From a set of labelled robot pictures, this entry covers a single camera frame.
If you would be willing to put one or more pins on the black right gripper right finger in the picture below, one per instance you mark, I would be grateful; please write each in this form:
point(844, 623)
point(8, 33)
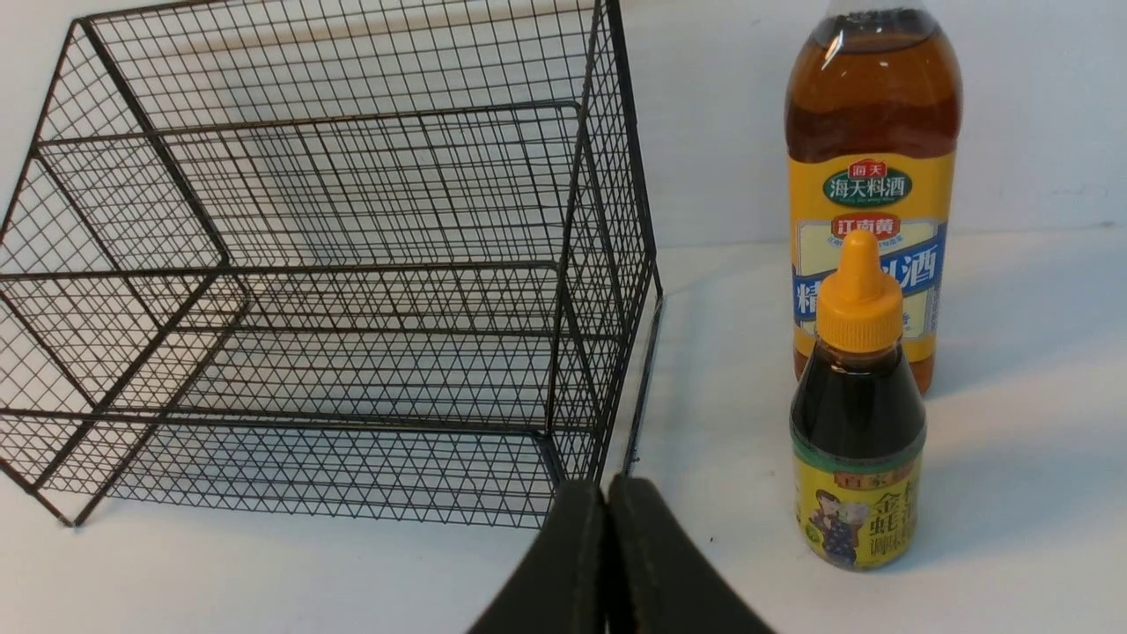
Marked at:
point(658, 580)

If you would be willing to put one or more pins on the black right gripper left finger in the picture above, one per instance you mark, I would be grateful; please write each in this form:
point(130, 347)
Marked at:
point(557, 586)

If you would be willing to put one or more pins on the oyster sauce bottle yellow cap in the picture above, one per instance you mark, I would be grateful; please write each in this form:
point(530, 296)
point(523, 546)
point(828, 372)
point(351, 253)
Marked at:
point(858, 421)

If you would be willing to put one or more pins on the cooking wine bottle yellow label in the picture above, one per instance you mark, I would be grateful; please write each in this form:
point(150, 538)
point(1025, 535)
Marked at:
point(872, 116)

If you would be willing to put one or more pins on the black wire mesh shelf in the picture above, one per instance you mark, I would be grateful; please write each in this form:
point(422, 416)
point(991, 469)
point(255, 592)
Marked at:
point(377, 259)

